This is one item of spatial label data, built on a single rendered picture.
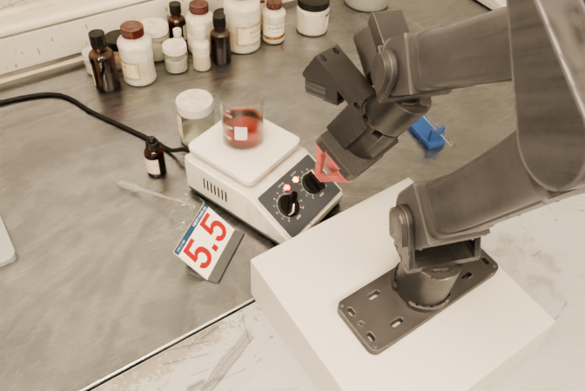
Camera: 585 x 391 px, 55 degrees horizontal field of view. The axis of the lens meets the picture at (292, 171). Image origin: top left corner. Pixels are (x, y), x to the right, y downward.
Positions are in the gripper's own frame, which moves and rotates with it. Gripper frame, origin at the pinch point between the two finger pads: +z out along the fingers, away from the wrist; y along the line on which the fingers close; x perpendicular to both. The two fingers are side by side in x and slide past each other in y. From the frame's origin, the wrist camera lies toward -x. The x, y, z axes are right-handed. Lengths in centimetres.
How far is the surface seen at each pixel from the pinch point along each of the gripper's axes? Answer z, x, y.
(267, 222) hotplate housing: 5.7, 0.4, 9.0
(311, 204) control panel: 4.7, 2.1, 2.1
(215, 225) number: 10.5, -3.9, 12.9
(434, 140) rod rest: 3.6, 6.5, -25.5
